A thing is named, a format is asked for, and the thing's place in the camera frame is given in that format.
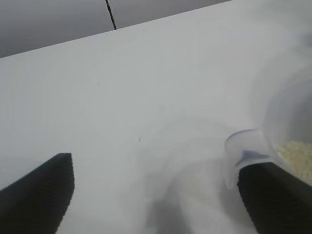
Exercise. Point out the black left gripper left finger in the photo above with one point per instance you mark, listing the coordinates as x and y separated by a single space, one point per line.
36 200

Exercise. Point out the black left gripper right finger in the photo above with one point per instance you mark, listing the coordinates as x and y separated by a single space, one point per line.
280 204

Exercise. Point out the white rice grains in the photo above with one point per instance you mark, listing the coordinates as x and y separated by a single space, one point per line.
295 156

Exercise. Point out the clear plastic measuring cup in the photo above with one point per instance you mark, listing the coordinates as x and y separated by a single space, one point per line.
246 143

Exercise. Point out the thin black vertical line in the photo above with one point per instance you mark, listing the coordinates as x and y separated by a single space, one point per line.
111 15

